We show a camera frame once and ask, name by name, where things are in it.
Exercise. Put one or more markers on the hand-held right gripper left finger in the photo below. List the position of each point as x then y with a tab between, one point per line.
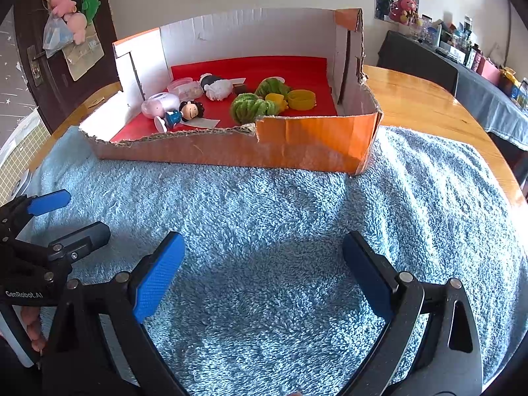
159	276

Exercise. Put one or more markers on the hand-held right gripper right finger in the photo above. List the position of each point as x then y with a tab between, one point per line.
363	272

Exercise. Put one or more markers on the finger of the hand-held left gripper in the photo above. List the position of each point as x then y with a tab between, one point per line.
49	203
86	239

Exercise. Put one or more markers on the orange cardboard box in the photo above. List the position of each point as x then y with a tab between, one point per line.
313	144

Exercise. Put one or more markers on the pink round device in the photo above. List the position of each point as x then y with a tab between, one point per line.
159	105

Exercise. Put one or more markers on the cartoon figurine with black hair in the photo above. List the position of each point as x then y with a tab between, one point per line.
189	110

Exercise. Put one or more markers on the clear round plastic cup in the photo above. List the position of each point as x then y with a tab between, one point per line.
177	83

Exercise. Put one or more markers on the yellow plastic lid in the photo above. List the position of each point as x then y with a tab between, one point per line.
302	100

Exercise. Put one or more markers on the green yarn cabbage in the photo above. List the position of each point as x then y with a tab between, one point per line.
249	107
272	86

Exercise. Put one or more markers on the small yellow toy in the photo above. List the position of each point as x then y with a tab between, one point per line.
275	101

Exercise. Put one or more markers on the person's left hand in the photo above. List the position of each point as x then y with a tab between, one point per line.
33	326

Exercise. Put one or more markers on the white round gadget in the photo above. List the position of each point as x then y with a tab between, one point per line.
20	185

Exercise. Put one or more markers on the yellow grid tiled cabinet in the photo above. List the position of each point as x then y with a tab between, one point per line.
22	144

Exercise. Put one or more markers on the dark brown door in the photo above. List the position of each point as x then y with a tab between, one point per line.
74	99

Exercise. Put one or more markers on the blue terry towel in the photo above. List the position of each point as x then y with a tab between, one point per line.
268	214

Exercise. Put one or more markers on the small paper scrap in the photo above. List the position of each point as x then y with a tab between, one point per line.
96	101

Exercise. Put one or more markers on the plush toys on door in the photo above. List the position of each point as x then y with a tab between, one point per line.
84	60

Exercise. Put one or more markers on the clear plastic bag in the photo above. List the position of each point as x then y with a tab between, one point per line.
55	39

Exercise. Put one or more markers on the pale pink plush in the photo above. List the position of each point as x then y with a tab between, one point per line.
77	27

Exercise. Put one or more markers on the pink pig plush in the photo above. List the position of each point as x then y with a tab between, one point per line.
62	3

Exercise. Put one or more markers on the green plush toy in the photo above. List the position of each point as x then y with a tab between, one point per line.
90	6

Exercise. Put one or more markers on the cluttered side table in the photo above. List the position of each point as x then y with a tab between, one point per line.
482	103

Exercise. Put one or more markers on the red printed sheet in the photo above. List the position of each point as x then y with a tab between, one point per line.
305	70

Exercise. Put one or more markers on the pink storage box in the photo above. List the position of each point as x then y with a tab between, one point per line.
490	71

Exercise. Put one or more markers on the clutter of bottles and boxes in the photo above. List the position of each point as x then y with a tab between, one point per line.
458	43

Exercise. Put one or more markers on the pink rabbit plush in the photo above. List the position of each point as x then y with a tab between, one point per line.
404	6

